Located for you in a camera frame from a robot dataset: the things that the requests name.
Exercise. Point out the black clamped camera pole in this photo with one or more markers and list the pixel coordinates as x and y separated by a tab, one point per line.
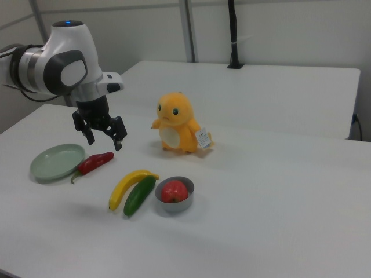
232	29

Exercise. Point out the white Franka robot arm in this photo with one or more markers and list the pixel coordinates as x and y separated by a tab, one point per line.
69	37

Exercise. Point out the pale green plate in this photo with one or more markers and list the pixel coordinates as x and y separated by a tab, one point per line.
55	163

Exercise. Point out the green cucumber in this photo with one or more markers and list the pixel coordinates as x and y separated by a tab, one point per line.
139	195

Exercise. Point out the yellow banana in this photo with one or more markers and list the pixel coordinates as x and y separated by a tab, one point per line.
127	181

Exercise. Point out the orange plush dinosaur toy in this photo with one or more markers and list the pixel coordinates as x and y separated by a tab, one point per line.
179	127

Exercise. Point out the red apple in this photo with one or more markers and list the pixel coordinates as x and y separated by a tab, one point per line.
174	191

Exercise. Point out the red chili pepper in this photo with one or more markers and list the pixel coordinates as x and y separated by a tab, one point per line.
92	163

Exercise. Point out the grey round bowl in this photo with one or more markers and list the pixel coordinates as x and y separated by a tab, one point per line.
174	207

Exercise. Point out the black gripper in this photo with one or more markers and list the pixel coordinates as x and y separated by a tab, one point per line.
92	111

